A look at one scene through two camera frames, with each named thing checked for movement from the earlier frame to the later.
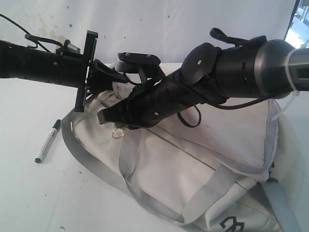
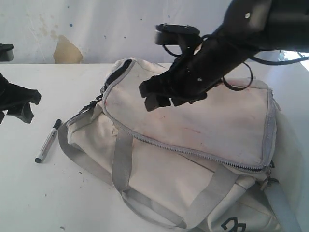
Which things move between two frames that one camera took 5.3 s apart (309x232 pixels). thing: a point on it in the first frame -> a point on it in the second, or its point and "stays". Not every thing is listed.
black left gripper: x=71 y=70 -> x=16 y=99
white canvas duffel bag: x=212 y=178 stays
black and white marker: x=49 y=142 stays
